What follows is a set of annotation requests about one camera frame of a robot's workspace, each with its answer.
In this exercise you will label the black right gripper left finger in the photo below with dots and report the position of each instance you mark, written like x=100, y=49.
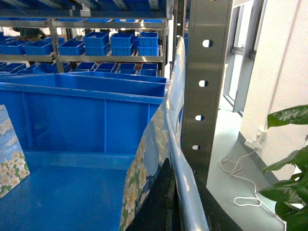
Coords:
x=159, y=212

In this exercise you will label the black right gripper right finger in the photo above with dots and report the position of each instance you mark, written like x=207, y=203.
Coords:
x=217, y=218

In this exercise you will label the flower gift bag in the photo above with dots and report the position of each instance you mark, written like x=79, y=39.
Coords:
x=13, y=165
x=161, y=140

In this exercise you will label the large blue plastic tray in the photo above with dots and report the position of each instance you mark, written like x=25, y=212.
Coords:
x=67, y=191

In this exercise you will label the tall blue plastic bin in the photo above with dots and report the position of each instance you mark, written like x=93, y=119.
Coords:
x=81, y=113

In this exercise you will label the blue bin on far shelf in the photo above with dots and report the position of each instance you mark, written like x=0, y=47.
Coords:
x=96, y=39

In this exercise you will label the white wall socket plug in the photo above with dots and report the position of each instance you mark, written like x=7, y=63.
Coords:
x=255, y=143

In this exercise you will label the steel perforated rack post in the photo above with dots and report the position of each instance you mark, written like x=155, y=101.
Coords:
x=209, y=26

